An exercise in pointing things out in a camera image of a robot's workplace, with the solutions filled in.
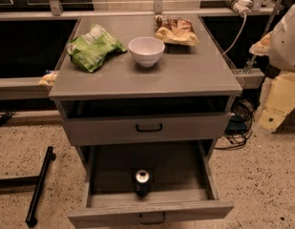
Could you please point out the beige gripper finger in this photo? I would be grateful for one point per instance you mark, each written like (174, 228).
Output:
(261, 48)

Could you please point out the blue pepsi can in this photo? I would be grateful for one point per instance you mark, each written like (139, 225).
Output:
(142, 182)

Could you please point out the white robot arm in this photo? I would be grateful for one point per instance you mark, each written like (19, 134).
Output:
(279, 44)

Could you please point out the grey drawer cabinet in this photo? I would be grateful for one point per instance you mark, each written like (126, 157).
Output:
(153, 106)

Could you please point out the grey top drawer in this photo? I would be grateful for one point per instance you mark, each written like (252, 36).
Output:
(123, 130)

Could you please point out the grey open middle drawer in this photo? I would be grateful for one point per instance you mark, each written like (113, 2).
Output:
(181, 186)

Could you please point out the white power strip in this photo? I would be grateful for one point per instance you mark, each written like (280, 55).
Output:
(240, 7)

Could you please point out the brown yellow chip bag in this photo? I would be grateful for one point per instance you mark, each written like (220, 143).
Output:
(175, 30)

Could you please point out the white bowl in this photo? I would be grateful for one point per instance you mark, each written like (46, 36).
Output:
(146, 51)

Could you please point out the green chip bag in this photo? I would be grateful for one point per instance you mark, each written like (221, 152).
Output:
(88, 51)

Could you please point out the yellow snack bag on ledge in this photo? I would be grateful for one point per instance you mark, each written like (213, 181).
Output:
(48, 78)

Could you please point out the black metal floor stand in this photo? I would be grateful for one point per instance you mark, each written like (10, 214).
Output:
(36, 181)

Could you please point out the grey metal railing frame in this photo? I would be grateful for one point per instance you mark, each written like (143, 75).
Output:
(128, 7)

